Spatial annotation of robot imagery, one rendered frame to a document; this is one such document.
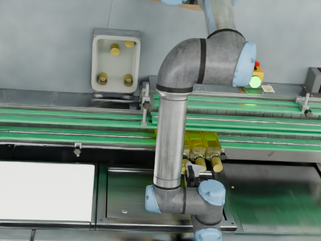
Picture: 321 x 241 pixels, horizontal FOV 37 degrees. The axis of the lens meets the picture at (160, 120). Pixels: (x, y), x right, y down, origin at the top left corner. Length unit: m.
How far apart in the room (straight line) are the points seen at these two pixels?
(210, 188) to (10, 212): 0.68
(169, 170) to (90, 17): 0.78
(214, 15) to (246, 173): 0.81
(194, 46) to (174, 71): 0.08
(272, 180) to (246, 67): 0.86
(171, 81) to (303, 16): 0.89
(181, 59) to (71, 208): 0.70
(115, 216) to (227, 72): 0.67
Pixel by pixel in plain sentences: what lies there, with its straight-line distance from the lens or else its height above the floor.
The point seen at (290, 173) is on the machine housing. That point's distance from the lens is 2.06.
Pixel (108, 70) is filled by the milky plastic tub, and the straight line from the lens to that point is 1.89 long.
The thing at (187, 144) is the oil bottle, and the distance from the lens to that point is 1.73.
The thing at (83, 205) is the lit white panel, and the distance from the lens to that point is 1.66.
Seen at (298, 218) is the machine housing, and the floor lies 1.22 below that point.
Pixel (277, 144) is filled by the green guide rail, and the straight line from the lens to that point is 1.97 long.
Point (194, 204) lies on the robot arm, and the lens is 1.33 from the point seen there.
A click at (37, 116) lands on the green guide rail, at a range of 1.83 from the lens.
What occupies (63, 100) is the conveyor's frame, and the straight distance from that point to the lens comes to 1.90.
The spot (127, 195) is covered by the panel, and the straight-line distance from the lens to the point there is 1.72.
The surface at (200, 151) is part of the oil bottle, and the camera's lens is 1.73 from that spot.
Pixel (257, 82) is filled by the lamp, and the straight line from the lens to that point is 1.90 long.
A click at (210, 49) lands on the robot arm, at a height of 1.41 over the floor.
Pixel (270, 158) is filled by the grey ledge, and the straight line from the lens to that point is 2.07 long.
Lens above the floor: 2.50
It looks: 60 degrees down
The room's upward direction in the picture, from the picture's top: 171 degrees clockwise
